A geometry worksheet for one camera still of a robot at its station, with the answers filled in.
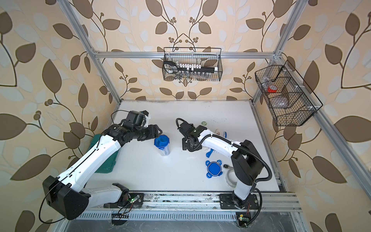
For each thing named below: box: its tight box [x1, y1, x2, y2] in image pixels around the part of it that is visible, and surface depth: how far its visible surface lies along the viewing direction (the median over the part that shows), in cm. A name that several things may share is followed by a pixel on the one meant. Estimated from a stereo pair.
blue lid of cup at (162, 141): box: [153, 134, 170, 150], surface depth 84 cm
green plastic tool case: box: [87, 133, 103, 150], surface depth 94 cm
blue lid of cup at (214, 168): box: [205, 159, 223, 179], surface depth 88 cm
